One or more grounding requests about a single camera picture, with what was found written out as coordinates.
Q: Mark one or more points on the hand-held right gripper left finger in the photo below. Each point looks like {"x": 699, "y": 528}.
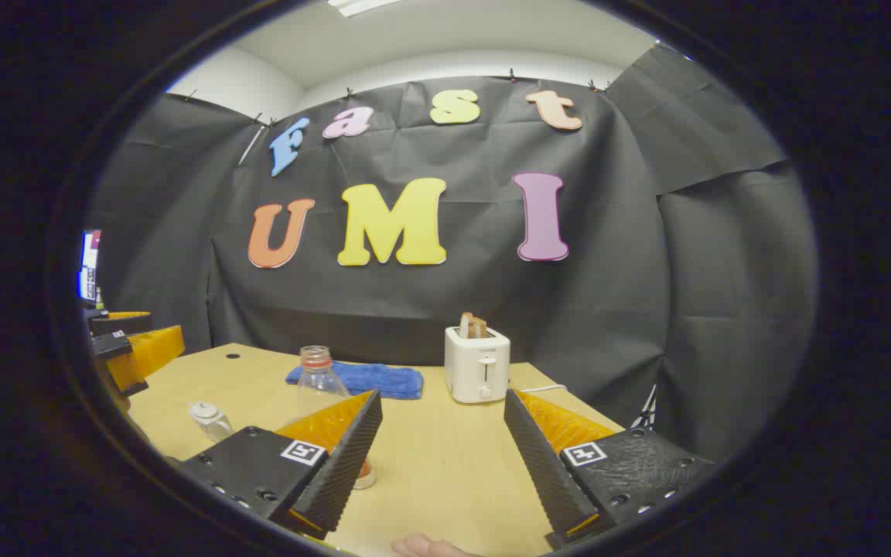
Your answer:
{"x": 345, "y": 464}

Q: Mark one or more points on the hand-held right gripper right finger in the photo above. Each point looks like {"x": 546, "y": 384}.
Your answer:
{"x": 542, "y": 472}

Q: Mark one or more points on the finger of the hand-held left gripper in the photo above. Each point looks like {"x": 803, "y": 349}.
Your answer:
{"x": 148, "y": 352}
{"x": 121, "y": 321}

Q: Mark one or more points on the white teacup lid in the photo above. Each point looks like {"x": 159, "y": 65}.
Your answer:
{"x": 203, "y": 411}

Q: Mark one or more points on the clear plastic water bottle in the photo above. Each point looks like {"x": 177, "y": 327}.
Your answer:
{"x": 318, "y": 383}

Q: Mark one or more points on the white floral teacup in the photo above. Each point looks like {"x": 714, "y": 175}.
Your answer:
{"x": 217, "y": 427}

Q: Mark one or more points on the computer monitor screen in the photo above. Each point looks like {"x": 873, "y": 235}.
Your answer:
{"x": 90, "y": 267}

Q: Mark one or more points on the blue towel cloth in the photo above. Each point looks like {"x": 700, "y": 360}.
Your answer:
{"x": 384, "y": 379}

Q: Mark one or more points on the white toaster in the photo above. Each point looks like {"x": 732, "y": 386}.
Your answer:
{"x": 476, "y": 363}

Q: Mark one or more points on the brown toast slice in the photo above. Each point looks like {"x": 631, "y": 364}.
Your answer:
{"x": 472, "y": 326}

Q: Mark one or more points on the black backdrop cloth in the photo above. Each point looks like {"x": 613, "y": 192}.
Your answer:
{"x": 631, "y": 271}

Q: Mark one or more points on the ceiling light panel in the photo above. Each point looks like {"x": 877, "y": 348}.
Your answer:
{"x": 356, "y": 5}

